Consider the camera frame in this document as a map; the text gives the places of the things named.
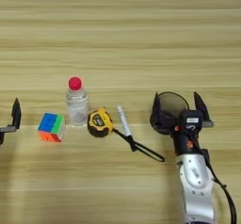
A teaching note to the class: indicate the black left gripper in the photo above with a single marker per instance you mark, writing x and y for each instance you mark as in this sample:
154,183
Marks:
4,130

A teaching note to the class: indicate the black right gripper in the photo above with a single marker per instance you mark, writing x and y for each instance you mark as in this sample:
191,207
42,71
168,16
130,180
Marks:
186,141

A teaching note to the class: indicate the colourful puzzle cube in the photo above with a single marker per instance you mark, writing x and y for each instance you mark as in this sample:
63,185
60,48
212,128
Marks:
51,127

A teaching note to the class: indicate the white marker pen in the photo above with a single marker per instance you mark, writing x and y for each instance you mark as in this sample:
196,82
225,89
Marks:
124,121

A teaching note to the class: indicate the clear bottle with red cap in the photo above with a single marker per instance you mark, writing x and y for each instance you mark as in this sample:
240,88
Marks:
77,105

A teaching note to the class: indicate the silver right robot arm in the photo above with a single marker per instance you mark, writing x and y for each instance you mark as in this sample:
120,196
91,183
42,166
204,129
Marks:
196,184

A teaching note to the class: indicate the black mesh pen cup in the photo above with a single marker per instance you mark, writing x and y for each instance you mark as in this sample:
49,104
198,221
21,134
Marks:
172,104

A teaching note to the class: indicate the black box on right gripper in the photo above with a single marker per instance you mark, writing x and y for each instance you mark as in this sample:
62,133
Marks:
191,119

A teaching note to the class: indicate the yellow black tape measure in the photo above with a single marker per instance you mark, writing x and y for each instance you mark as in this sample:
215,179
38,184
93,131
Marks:
99,122

